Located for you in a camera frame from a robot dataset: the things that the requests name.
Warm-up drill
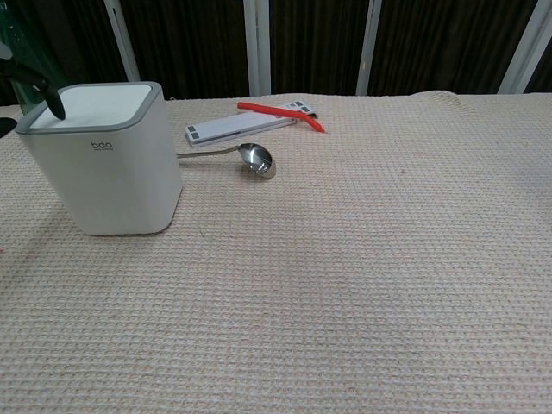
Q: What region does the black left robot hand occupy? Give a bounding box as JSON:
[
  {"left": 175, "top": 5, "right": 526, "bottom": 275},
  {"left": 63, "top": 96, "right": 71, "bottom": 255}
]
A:
[{"left": 0, "top": 41, "right": 67, "bottom": 140}]

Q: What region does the white mini trash bin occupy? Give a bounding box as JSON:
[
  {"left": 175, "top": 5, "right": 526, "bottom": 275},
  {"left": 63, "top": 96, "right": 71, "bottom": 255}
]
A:
[{"left": 15, "top": 80, "right": 184, "bottom": 236}]

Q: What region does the white folding stand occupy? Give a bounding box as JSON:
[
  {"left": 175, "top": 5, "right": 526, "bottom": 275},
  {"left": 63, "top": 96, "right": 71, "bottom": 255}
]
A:
[{"left": 185, "top": 99, "right": 319, "bottom": 149}]

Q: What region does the stainless steel ladle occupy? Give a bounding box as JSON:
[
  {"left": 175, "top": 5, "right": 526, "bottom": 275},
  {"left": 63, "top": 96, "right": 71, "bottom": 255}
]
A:
[{"left": 176, "top": 142, "right": 278, "bottom": 179}]

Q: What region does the red plastic stick tool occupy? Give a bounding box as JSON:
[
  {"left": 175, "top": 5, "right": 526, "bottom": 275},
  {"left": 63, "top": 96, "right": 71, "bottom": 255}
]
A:
[{"left": 236, "top": 101, "right": 327, "bottom": 134}]

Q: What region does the beige waffle-weave tablecloth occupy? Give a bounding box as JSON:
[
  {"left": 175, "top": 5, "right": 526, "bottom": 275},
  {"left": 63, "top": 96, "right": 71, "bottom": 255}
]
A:
[{"left": 0, "top": 90, "right": 552, "bottom": 414}]

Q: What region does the white metal frame post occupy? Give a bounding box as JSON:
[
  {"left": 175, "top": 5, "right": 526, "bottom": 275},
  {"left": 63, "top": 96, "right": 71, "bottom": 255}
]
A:
[
  {"left": 355, "top": 0, "right": 383, "bottom": 97},
  {"left": 498, "top": 0, "right": 552, "bottom": 94},
  {"left": 242, "top": 0, "right": 272, "bottom": 97},
  {"left": 103, "top": 0, "right": 141, "bottom": 83}
]

